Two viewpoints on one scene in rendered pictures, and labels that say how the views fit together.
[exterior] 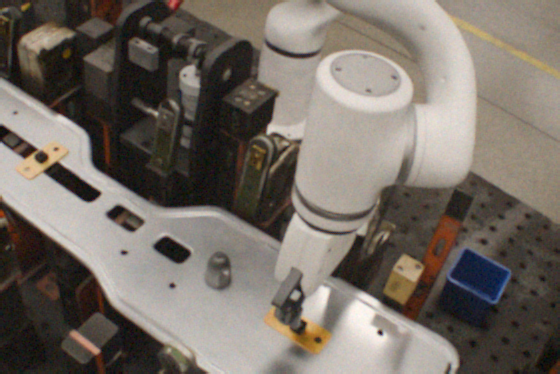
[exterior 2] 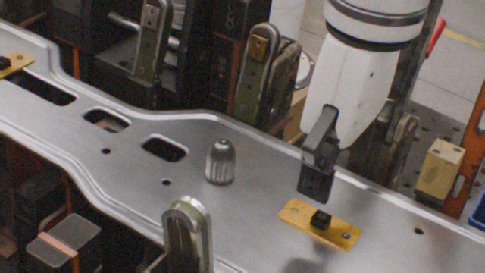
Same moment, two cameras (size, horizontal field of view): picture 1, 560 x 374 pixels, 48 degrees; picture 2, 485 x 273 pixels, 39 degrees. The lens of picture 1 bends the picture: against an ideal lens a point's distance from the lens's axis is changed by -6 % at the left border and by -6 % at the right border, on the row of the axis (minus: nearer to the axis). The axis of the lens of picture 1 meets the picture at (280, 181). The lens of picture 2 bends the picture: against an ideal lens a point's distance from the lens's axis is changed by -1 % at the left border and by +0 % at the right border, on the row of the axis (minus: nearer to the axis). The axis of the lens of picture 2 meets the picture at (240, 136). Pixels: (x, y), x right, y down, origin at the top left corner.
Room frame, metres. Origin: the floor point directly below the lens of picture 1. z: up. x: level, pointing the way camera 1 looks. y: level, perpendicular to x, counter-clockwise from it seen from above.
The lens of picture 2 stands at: (-0.07, 0.03, 1.48)
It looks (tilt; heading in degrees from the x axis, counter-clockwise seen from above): 36 degrees down; 1
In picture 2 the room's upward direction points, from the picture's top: 8 degrees clockwise
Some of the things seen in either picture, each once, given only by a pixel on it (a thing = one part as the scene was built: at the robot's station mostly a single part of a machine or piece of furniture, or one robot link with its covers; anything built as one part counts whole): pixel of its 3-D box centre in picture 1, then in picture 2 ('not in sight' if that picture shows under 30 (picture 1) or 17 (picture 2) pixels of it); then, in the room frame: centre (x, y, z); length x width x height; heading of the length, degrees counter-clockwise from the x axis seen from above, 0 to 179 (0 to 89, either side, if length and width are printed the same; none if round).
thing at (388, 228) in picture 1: (343, 300); (358, 226); (0.61, -0.13, 0.88); 0.07 x 0.06 x 0.35; 153
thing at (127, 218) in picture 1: (131, 283); (108, 216); (0.59, 0.20, 0.84); 0.12 x 0.05 x 0.29; 153
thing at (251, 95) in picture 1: (237, 194); (229, 118); (0.77, 0.07, 0.91); 0.07 x 0.05 x 0.42; 153
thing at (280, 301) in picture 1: (296, 279); (328, 125); (0.43, -0.03, 1.15); 0.08 x 0.01 x 0.06; 154
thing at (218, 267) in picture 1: (218, 270); (220, 163); (0.52, 0.06, 1.02); 0.03 x 0.03 x 0.07
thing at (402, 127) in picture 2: (376, 240); (402, 126); (0.58, -0.14, 1.06); 0.03 x 0.01 x 0.03; 153
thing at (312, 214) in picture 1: (336, 191); (375, 7); (0.47, -0.06, 1.25); 0.09 x 0.08 x 0.03; 154
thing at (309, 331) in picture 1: (298, 326); (320, 221); (0.47, -0.05, 1.01); 0.08 x 0.04 x 0.01; 64
